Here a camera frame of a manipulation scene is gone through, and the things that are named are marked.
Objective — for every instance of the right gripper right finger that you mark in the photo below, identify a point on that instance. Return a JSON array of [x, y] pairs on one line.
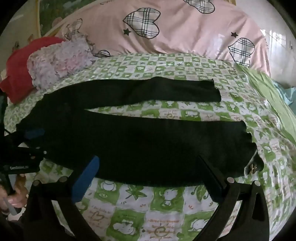
[[241, 214]]

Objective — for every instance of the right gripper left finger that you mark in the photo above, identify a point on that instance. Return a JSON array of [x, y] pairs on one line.
[[41, 220]]

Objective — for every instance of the black pants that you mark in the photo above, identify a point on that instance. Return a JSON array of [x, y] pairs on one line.
[[154, 152]]

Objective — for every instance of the person's left hand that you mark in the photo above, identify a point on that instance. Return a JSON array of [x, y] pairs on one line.
[[17, 200]]

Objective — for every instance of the red pillow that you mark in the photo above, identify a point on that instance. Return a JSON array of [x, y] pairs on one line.
[[18, 83]]

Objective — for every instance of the green patterned bed sheet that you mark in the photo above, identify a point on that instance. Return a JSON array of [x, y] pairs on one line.
[[119, 211]]

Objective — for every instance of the floral ruffled pillow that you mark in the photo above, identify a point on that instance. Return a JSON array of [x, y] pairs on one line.
[[50, 64]]

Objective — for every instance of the plain green blanket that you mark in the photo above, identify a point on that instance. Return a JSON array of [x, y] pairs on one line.
[[265, 87]]

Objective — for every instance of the pink heart print quilt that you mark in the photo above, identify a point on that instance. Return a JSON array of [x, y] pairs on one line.
[[212, 29]]

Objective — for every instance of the landscape wall painting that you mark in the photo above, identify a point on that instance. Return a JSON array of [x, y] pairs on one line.
[[50, 10]]

